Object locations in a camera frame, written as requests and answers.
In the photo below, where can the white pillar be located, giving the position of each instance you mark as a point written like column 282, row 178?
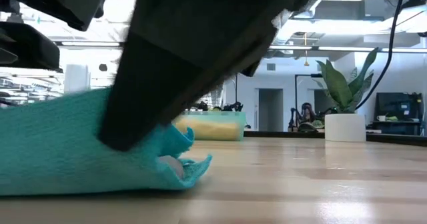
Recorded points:
column 77, row 79

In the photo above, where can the person with headphones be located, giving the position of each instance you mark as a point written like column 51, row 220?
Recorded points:
column 305, row 115

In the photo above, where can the black metal table frame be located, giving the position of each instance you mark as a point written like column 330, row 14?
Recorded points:
column 283, row 134

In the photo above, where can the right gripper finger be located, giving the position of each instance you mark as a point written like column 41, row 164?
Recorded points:
column 150, row 94

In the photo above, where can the white mug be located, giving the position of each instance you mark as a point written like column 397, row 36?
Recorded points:
column 381, row 118

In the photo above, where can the orange microfiber towel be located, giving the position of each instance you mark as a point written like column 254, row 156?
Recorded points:
column 210, row 129

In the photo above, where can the translucent teal plastic basket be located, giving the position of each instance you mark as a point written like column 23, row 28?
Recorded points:
column 213, row 115

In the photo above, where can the green plant in white pot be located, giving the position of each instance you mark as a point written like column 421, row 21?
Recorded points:
column 345, row 127

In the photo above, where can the black background gantry frame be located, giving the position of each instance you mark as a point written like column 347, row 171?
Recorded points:
column 297, row 94

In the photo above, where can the black shelf unit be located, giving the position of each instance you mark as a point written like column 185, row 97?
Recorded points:
column 400, row 107

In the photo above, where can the overhead LED light bar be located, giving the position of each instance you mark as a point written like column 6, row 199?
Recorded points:
column 333, row 48

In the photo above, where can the teal microfiber towel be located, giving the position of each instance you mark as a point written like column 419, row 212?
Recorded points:
column 50, row 150

